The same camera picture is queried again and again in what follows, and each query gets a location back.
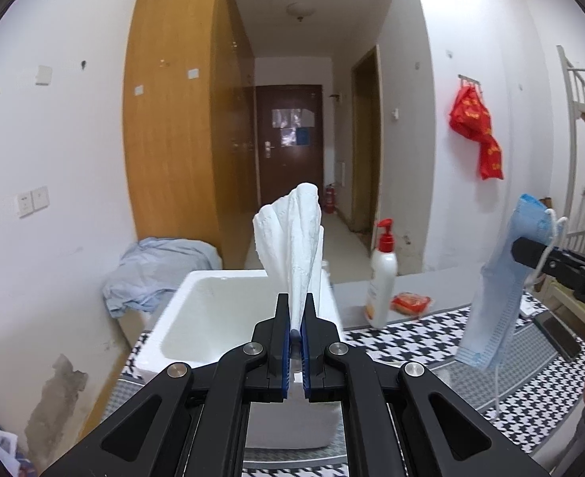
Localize dark brown door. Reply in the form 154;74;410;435
255;84;324;212

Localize red snack packet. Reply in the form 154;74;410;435
391;292;432;316

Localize wooden door frame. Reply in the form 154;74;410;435
350;45;383;252

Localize wooden wardrobe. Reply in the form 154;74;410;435
123;0;258;269

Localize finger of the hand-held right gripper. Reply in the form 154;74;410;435
538;257;585;309
512;237;585;279

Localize white lotion pump bottle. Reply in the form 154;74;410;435
364;219;398;330

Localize houndstooth table mat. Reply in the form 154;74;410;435
104;291;585;477

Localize blue face mask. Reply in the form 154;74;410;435
455;194;569;411

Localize paper notice on door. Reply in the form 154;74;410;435
271;108;314;128

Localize red plastic bags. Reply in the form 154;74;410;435
449;84;504;180

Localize white tissue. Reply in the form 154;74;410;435
253;183;325;359

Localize black smartphone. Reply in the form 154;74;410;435
535;310;581;363

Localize white foam box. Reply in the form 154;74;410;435
142;269;345;450

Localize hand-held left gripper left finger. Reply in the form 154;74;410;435
39;293;293;477

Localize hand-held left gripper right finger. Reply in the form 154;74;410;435
299;293;552;477

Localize ceiling lamp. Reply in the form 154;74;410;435
286;2;318;23

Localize metal bunk bed frame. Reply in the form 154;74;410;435
556;46;585;309

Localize light blue cloth pile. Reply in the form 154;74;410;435
102;237;222;318

